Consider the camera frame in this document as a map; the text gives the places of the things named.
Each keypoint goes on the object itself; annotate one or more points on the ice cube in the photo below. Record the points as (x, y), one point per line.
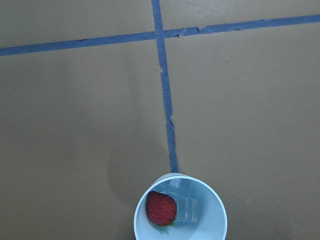
(180, 187)
(187, 210)

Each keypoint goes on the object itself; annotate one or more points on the red strawberry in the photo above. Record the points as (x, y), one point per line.
(160, 209)

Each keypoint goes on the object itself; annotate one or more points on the light blue cup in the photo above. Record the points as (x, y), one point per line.
(212, 223)

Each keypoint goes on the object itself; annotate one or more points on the blue tape line centre lengthwise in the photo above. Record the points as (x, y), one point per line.
(165, 84)

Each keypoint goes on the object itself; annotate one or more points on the blue tape line centre crosswise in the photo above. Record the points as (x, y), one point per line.
(151, 35)

